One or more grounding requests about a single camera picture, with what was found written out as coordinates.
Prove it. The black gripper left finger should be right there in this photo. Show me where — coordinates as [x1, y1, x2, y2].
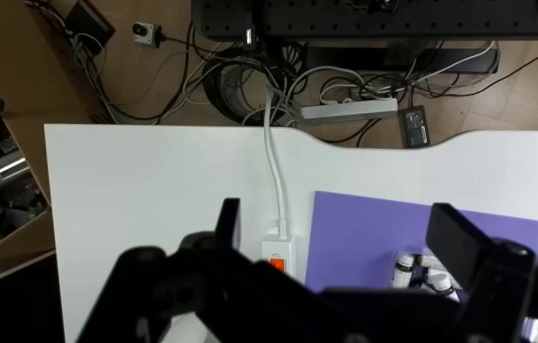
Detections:
[216, 197, 241, 247]

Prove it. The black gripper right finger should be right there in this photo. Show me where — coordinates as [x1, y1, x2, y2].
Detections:
[426, 201, 494, 291]

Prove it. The white extension cord power strip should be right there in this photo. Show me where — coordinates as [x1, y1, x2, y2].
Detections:
[262, 233, 296, 273]

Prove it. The purple paper mat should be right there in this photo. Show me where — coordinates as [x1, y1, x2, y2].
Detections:
[306, 188, 538, 293]

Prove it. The black power adapter brick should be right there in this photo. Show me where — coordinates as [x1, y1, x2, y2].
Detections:
[399, 106, 430, 148]

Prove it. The grey floor power strip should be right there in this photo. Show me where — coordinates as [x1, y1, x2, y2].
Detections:
[300, 96, 399, 121]

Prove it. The white power strip cable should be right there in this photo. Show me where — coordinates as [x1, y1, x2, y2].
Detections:
[262, 87, 292, 241]

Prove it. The white wall plug adapter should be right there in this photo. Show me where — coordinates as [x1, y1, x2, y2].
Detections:
[132, 20, 161, 45]

